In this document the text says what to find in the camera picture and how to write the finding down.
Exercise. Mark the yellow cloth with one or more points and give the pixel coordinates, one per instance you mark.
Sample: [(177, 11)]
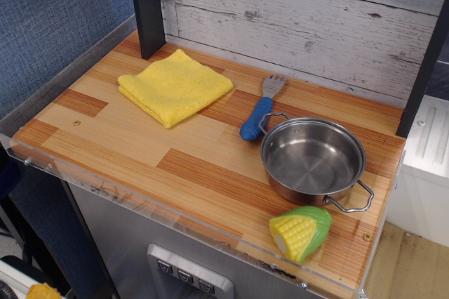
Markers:
[(175, 88)]

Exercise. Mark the stainless steel pot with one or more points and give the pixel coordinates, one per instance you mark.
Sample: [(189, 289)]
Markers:
[(312, 161)]

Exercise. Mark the clear acrylic table guard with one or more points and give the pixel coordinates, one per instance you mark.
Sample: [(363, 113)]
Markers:
[(196, 197)]

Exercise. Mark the toy corn cob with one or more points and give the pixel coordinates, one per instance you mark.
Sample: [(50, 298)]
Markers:
[(299, 232)]

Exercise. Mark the silver dispenser button panel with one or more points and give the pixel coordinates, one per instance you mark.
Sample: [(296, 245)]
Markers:
[(178, 277)]

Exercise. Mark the white ridged side cabinet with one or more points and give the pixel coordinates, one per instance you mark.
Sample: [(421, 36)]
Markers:
[(419, 200)]

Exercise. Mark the yellow toy on floor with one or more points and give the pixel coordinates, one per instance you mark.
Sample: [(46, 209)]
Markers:
[(42, 291)]

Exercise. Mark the black left upright post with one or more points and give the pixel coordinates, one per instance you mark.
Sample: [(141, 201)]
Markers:
[(149, 21)]

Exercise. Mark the black upright post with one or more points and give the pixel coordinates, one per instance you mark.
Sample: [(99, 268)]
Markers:
[(149, 21), (431, 55)]

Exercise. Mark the blue handled metal fork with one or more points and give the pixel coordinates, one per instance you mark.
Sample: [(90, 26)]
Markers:
[(272, 85)]

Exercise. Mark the black right upright post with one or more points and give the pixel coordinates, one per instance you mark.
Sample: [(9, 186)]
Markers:
[(431, 55)]

